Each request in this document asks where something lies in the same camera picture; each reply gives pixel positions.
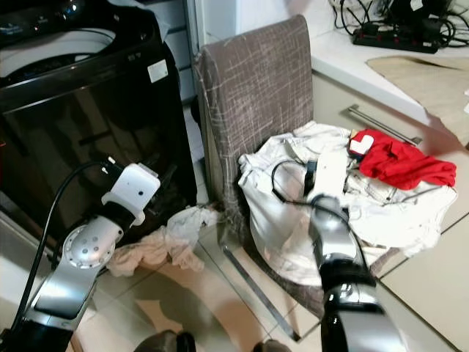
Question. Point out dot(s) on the pinkish white cloth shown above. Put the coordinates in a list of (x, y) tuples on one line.
[(161, 246)]

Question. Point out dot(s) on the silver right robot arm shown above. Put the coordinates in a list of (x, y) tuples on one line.
[(333, 235)]

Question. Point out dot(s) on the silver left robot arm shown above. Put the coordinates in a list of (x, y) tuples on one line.
[(84, 249)]

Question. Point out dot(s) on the black top-load washing machine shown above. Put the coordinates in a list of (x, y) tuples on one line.
[(73, 125)]

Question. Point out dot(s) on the cream white garment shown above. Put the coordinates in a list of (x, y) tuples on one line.
[(278, 220)]

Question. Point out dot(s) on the white tag on red garment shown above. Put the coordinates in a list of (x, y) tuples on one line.
[(362, 143)]

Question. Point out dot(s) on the white counter cabinet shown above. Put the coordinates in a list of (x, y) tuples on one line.
[(337, 88)]

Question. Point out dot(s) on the red garment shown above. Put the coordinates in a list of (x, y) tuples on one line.
[(403, 163)]

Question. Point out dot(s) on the brown plaid fabric laundry chair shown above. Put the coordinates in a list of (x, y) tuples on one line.
[(253, 81)]

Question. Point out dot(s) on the white sticker on washer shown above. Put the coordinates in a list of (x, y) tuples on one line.
[(157, 70)]

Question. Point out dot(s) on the metal floor strip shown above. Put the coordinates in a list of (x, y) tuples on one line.
[(264, 297)]

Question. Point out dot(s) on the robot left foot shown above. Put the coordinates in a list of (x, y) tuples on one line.
[(165, 343)]

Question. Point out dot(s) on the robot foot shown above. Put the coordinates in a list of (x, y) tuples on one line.
[(165, 343), (276, 346)]

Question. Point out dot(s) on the black power strip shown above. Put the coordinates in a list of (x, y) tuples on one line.
[(396, 39)]

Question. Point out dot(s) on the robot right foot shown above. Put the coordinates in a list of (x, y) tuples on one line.
[(276, 346)]

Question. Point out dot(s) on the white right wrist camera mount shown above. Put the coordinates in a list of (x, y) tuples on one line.
[(331, 174)]

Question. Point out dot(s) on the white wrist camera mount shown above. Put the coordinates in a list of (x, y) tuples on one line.
[(331, 174), (135, 189)]

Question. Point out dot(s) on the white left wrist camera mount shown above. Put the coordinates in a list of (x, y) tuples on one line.
[(135, 189)]

